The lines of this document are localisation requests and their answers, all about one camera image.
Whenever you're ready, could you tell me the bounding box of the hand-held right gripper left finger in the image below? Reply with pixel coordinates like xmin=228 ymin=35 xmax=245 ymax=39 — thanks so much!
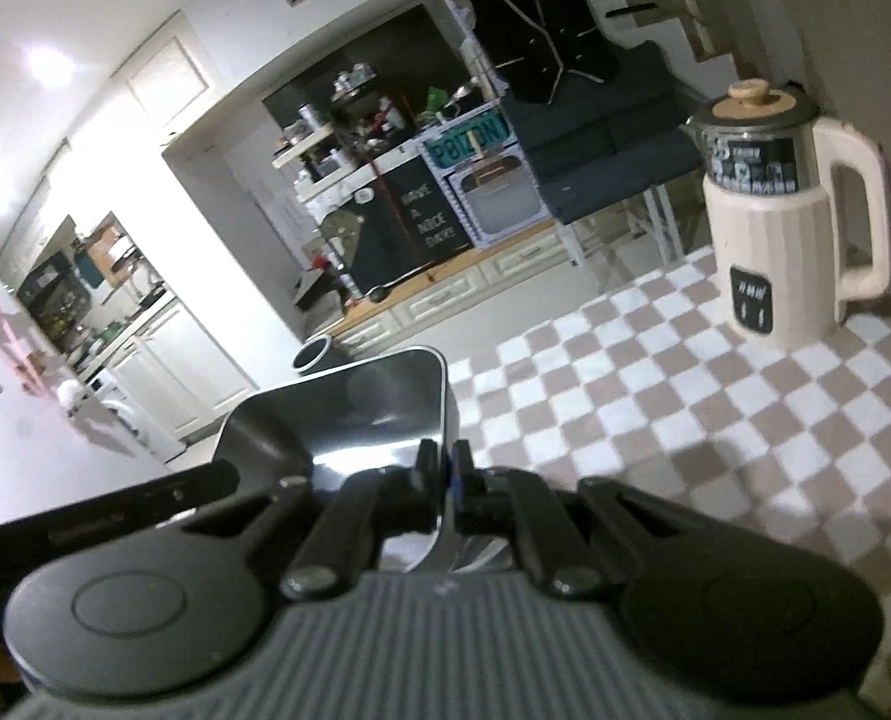
xmin=179 ymin=439 xmax=442 ymax=601

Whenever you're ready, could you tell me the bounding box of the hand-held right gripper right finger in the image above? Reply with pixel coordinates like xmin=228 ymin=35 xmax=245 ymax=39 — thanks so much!
xmin=451 ymin=439 xmax=690 ymax=601

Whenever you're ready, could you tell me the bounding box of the rectangular steel container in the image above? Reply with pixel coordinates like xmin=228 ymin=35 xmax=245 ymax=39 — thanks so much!
xmin=212 ymin=346 xmax=461 ymax=571

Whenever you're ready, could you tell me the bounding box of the white washing machine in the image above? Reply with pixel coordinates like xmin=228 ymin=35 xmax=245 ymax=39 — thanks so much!
xmin=85 ymin=371 xmax=191 ymax=466

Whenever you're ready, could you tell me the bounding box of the dark round bin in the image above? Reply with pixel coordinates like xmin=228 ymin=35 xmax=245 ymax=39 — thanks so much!
xmin=293 ymin=337 xmax=335 ymax=372

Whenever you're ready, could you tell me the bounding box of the low wooden drawer cabinet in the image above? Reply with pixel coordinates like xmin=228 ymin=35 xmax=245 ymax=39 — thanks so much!
xmin=332 ymin=221 xmax=574 ymax=361

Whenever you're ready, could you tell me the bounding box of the white kitchen cabinet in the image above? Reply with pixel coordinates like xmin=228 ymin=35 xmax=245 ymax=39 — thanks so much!
xmin=107 ymin=300 xmax=259 ymax=443

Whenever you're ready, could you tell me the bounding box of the open dark cardboard box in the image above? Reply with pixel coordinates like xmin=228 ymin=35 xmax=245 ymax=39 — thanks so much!
xmin=291 ymin=266 xmax=341 ymax=310

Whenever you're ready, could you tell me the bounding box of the black lettered sign board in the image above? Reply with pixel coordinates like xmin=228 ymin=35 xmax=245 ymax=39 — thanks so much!
xmin=317 ymin=157 xmax=476 ymax=293

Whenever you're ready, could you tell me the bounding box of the brown white checkered tablecloth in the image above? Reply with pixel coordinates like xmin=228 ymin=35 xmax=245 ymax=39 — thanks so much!
xmin=445 ymin=251 xmax=891 ymax=720

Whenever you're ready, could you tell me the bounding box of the printed appliance box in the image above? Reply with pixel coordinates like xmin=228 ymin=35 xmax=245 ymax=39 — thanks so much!
xmin=421 ymin=114 xmax=555 ymax=248

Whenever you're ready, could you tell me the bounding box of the white shelf rack with bottles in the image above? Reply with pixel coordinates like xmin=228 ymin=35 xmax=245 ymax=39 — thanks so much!
xmin=271 ymin=67 xmax=386 ymax=200

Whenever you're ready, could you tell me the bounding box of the dark blue sofa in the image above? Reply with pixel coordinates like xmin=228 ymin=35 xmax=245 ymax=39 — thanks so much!
xmin=501 ymin=41 xmax=709 ymax=226

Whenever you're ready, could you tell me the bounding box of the cream electric kettle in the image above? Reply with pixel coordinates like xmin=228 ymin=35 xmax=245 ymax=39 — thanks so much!
xmin=685 ymin=79 xmax=891 ymax=350

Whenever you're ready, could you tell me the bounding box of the black vest with white trim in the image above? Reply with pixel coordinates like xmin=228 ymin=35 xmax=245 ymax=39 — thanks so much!
xmin=451 ymin=0 xmax=622 ymax=106

